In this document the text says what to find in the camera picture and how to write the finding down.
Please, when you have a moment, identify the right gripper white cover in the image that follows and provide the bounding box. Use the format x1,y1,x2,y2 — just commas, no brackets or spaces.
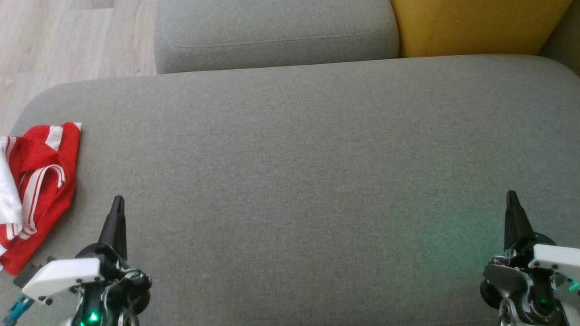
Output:
481,191,580,326

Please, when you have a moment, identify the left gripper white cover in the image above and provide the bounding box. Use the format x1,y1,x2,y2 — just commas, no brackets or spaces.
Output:
23,196,152,326

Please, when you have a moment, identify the red Bulls basketball jersey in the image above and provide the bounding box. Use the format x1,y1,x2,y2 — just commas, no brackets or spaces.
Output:
0,136,77,276

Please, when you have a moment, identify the large grey sofa seat cushion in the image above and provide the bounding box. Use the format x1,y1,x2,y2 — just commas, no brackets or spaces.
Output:
0,54,580,326

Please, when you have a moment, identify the long yellow sofa back cushion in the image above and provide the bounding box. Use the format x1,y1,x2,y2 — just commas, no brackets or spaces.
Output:
391,0,574,58

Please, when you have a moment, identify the taupe upholstered wall panel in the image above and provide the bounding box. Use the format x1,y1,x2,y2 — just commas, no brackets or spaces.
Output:
539,7,580,77

